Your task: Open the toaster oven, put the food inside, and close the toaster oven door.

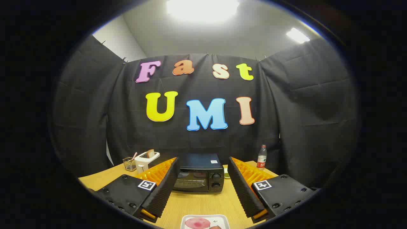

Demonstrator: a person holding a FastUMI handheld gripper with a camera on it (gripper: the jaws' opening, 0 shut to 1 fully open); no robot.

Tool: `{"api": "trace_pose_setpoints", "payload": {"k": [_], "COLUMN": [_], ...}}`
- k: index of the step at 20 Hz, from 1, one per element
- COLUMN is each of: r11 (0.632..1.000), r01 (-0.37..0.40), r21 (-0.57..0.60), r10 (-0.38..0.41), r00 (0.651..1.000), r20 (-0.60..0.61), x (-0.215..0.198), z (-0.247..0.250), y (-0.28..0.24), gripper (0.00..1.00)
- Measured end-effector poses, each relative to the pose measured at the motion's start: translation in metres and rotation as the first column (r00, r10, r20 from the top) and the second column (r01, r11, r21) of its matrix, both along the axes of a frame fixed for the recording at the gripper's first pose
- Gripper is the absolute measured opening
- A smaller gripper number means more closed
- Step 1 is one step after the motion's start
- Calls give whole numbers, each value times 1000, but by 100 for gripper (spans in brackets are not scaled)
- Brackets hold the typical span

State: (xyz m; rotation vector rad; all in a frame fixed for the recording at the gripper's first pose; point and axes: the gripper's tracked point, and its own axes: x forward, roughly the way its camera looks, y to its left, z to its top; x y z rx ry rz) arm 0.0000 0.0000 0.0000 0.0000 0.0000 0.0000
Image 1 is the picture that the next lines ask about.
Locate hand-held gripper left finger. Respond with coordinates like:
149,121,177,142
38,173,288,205
92,156,181,223

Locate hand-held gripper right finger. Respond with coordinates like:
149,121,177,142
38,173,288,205
227,156,318,223

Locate white food tray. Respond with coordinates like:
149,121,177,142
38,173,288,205
180,215,230,229

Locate black toaster oven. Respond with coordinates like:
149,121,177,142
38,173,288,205
173,153,224,193

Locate pink ham slice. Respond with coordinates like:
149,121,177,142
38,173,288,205
185,218,211,229

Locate white bread toaster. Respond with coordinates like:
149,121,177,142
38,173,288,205
135,151,160,174

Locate red label water bottle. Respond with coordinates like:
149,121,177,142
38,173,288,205
257,144,267,170

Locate small ceiling light panel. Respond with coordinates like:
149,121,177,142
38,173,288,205
286,28,310,44

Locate large ceiling light panel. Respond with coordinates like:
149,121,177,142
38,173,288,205
166,0,239,23

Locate wire mesh holder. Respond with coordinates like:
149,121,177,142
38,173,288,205
123,156,137,172

